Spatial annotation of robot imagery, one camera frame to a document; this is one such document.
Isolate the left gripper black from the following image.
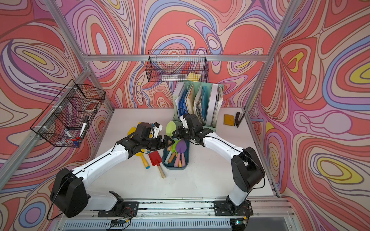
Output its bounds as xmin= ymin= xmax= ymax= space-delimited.
xmin=140 ymin=134 xmax=175 ymax=151

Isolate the red square shovel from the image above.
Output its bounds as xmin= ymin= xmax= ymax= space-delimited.
xmin=149 ymin=151 xmax=166 ymax=179

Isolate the blue folder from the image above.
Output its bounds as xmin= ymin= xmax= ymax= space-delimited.
xmin=177 ymin=90 xmax=189 ymax=117

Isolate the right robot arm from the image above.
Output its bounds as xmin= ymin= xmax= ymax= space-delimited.
xmin=172 ymin=114 xmax=266 ymax=215

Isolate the white book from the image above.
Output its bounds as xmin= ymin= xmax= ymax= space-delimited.
xmin=205 ymin=84 xmax=219 ymax=127

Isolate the black stapler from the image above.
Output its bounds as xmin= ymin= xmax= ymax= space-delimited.
xmin=234 ymin=112 xmax=245 ymax=128

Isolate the yellow round shovel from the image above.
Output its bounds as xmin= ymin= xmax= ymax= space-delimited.
xmin=127 ymin=127 xmax=136 ymax=135

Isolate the teal storage box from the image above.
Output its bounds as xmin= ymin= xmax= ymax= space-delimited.
xmin=162 ymin=138 xmax=190 ymax=170

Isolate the yellow sticky note pad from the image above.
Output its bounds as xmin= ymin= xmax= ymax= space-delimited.
xmin=223 ymin=114 xmax=235 ymax=126

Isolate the wire basket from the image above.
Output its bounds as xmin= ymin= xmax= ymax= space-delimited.
xmin=30 ymin=80 xmax=106 ymax=148
xmin=145 ymin=49 xmax=209 ymax=82

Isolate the yellow sponge in basket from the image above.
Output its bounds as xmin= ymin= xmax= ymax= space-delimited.
xmin=187 ymin=73 xmax=201 ymax=82

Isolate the green file organizer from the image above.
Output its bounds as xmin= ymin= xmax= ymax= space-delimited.
xmin=172 ymin=82 xmax=224 ymax=131

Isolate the left wire basket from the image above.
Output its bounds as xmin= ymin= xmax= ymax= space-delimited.
xmin=30 ymin=80 xmax=106 ymax=148

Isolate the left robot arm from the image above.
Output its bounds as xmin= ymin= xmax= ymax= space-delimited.
xmin=50 ymin=122 xmax=174 ymax=218

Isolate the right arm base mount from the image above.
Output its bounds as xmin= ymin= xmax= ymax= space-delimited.
xmin=211 ymin=200 xmax=253 ymax=217

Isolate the black white marker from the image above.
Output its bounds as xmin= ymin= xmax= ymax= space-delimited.
xmin=79 ymin=116 xmax=89 ymax=138

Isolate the light green round shovel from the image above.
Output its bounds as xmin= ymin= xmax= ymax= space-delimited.
xmin=166 ymin=121 xmax=176 ymax=139

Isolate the green trowel wooden handle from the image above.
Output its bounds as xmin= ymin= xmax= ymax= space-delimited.
xmin=169 ymin=140 xmax=179 ymax=163

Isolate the back wire basket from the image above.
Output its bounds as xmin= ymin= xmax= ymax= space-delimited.
xmin=145 ymin=49 xmax=209 ymax=82

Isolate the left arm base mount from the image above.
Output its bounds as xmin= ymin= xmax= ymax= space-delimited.
xmin=98 ymin=191 xmax=139 ymax=218

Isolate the purple trowel pink handle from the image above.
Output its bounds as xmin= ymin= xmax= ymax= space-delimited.
xmin=181 ymin=153 xmax=186 ymax=167
xmin=174 ymin=140 xmax=187 ymax=167

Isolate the yellow shovel blue-tipped handle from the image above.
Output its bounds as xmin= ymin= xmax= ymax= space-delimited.
xmin=135 ymin=152 xmax=150 ymax=169

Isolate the clear box in basket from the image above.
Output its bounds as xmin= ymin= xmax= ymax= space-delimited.
xmin=161 ymin=74 xmax=188 ymax=81

